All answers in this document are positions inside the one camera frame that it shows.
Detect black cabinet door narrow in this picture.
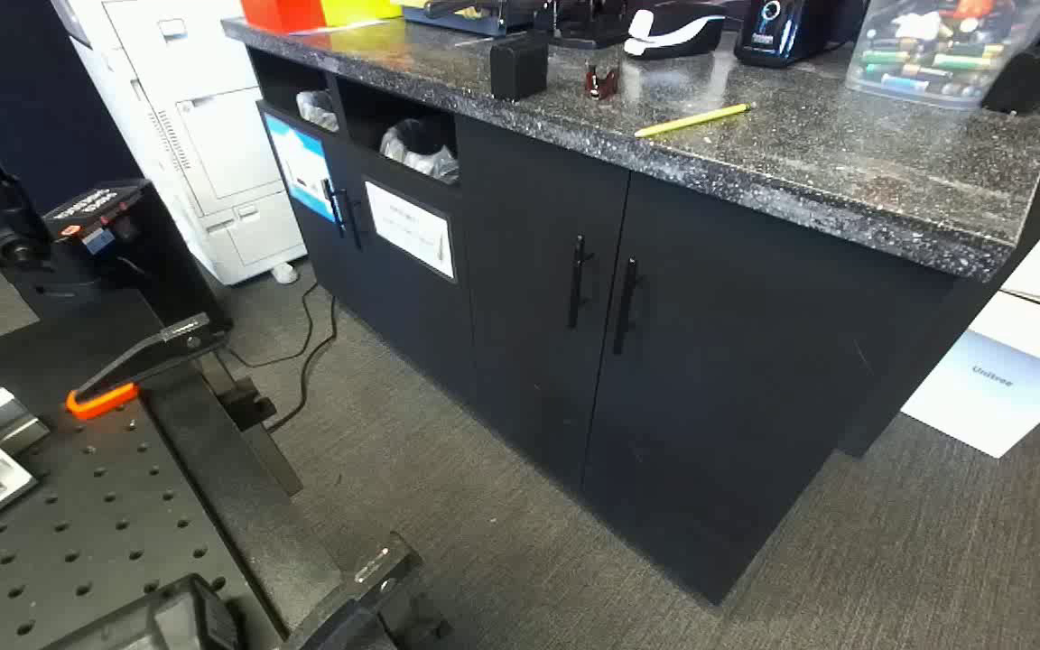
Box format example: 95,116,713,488
454,116,631,491

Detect black bar door handle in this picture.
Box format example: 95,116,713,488
563,231,594,331
611,254,643,358

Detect black cabinet door wide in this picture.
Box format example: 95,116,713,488
578,172,944,605

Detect black cabinet body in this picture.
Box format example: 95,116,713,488
246,48,996,605

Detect white filing cabinet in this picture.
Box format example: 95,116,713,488
45,0,311,290

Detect black drawer with white label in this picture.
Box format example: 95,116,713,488
343,145,477,403

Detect white paper label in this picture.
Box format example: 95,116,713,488
361,175,457,283

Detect black drawer with blue label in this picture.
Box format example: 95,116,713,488
257,102,363,298

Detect clear plastic bag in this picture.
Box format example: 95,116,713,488
843,0,1040,109
292,82,343,137
374,116,460,189

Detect small red clip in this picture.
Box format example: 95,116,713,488
580,60,623,102

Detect small black box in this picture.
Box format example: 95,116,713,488
486,24,553,104

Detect yellow pencil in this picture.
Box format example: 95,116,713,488
631,102,757,142

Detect blue paper label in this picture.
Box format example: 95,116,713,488
262,112,343,228

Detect speckled granite countertop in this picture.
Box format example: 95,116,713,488
221,9,1040,290

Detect blue flat book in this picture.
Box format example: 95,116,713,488
402,0,506,39

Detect white black tape dispenser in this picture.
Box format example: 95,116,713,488
619,3,728,66

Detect yellow box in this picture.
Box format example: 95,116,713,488
317,0,403,33

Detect black device with orange label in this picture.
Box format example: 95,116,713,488
40,175,235,337

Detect red box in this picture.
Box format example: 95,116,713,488
237,0,327,36

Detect orange black clamp lever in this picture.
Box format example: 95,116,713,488
62,314,215,425

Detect white paper sheet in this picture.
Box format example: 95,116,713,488
899,290,1040,463

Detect black perforated breadboard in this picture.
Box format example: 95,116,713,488
0,393,258,650

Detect black bulky object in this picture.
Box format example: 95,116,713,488
977,42,1040,119

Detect black floor cable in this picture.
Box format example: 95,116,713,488
221,283,343,435

